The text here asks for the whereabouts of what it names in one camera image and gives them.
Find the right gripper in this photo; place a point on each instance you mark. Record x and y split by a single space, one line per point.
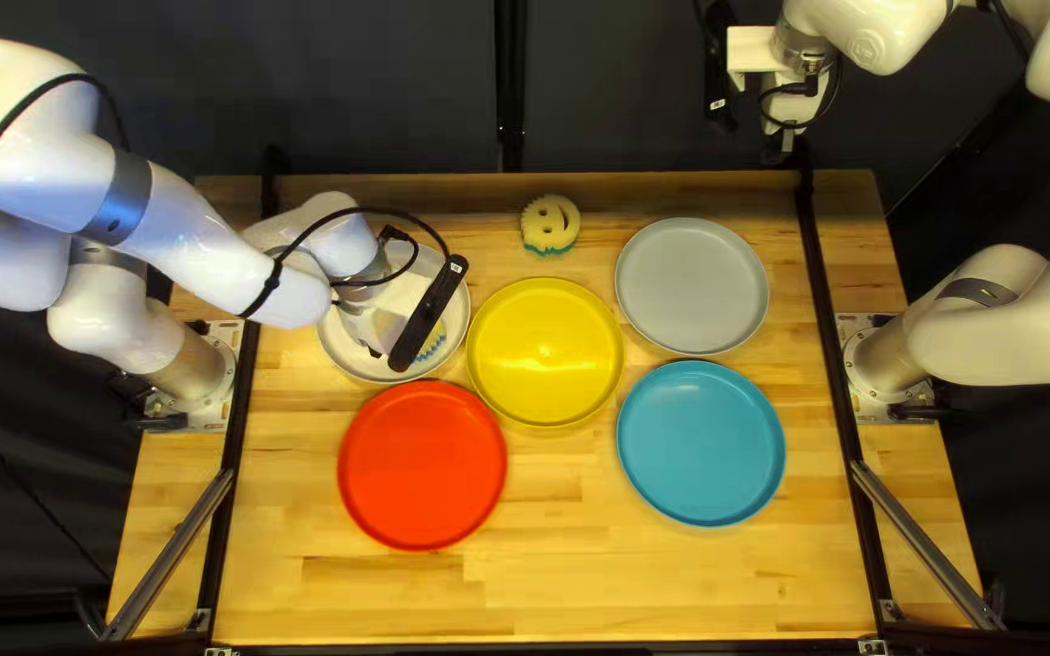
789 105

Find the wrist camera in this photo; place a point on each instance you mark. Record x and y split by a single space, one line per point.
719 64
427 314

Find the grey round plate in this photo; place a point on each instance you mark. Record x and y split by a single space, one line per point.
691 287
343 351

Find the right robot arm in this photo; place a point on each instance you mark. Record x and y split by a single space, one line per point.
1008 328

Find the teal round plate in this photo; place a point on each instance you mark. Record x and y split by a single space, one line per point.
701 444

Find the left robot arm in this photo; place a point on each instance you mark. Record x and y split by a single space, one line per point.
169 237

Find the yellow round plate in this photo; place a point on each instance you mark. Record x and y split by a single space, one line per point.
545 353

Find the yellow smiling face sponge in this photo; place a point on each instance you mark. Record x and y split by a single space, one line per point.
550 223
436 342

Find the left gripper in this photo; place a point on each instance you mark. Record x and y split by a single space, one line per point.
384 319

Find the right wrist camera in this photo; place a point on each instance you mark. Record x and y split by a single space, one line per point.
719 64

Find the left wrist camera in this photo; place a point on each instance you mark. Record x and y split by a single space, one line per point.
427 314

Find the orange round plate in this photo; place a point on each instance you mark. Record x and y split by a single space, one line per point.
422 465

